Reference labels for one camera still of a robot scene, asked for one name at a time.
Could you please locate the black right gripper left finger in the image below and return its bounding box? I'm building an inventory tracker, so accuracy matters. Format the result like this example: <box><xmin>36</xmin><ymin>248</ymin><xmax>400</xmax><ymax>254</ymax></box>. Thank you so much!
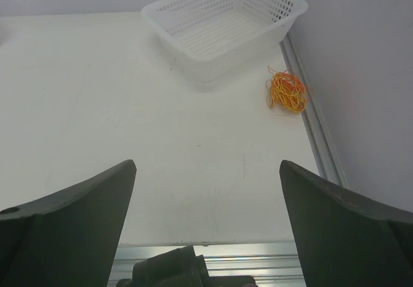
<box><xmin>1</xmin><ymin>160</ymin><xmax>136</xmax><ymax>286</ymax></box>

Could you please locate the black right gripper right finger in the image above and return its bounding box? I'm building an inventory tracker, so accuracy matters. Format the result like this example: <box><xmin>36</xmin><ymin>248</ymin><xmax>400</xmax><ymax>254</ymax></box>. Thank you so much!
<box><xmin>279</xmin><ymin>160</ymin><xmax>412</xmax><ymax>286</ymax></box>

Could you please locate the yellow cable tangle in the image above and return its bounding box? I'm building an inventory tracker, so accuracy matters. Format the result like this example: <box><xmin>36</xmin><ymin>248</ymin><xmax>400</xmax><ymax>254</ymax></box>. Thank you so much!
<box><xmin>265</xmin><ymin>66</ymin><xmax>314</xmax><ymax>114</ymax></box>

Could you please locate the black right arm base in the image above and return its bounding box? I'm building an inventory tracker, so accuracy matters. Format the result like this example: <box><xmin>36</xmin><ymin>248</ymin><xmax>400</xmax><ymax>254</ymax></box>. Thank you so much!
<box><xmin>117</xmin><ymin>246</ymin><xmax>256</xmax><ymax>287</ymax></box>

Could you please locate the white plastic basket right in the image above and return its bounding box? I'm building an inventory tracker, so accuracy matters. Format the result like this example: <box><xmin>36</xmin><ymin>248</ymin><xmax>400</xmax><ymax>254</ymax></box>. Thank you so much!
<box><xmin>141</xmin><ymin>0</ymin><xmax>308</xmax><ymax>83</ymax></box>

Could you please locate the aluminium table frame rail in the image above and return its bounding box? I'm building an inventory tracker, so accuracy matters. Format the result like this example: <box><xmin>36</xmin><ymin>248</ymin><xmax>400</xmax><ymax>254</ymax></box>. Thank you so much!
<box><xmin>283</xmin><ymin>0</ymin><xmax>354</xmax><ymax>188</ymax></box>

